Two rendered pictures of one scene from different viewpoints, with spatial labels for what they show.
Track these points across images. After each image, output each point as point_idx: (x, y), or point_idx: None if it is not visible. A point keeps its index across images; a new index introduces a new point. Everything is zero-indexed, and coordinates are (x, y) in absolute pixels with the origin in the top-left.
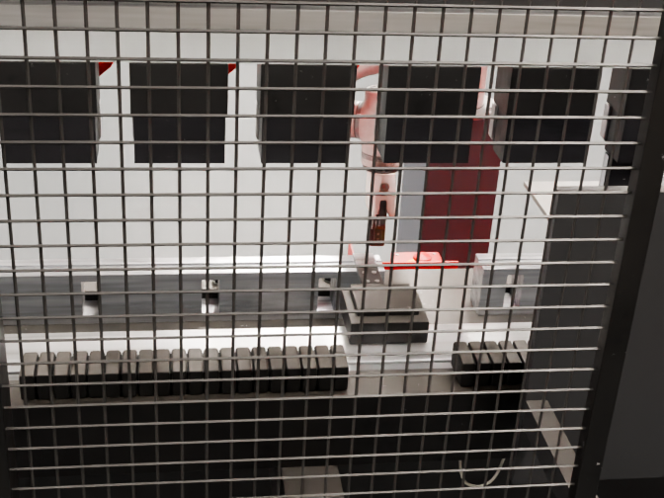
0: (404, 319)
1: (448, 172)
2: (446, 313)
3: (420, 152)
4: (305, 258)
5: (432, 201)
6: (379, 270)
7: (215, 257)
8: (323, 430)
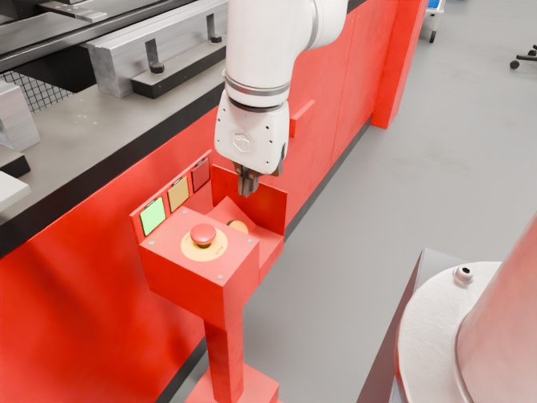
0: None
1: (375, 373)
2: (50, 117)
3: None
4: (156, 27)
5: (368, 379)
6: (90, 41)
7: (205, 9)
8: None
